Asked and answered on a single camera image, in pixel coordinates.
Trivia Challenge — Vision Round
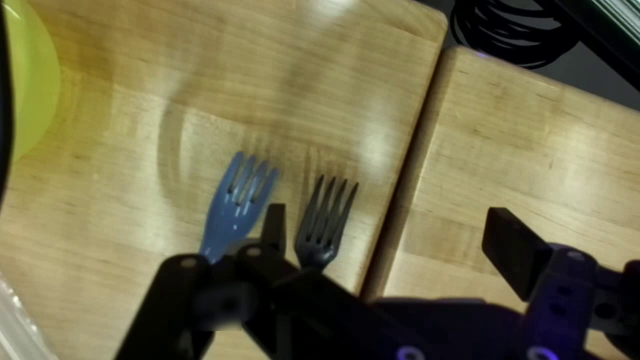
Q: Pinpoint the black cable coil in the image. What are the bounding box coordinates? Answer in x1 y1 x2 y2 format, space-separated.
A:
450 0 585 70

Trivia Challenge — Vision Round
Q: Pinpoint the clear plastic utensil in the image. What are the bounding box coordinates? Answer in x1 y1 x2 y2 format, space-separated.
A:
0 278 56 360

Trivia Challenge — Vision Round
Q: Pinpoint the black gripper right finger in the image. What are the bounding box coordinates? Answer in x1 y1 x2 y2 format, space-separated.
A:
483 207 640 360

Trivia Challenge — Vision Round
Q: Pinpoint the yellow plastic bowl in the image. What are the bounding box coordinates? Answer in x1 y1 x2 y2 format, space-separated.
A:
0 0 64 162

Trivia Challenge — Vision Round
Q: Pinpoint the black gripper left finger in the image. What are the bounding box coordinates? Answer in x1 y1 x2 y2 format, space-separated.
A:
117 203 376 360

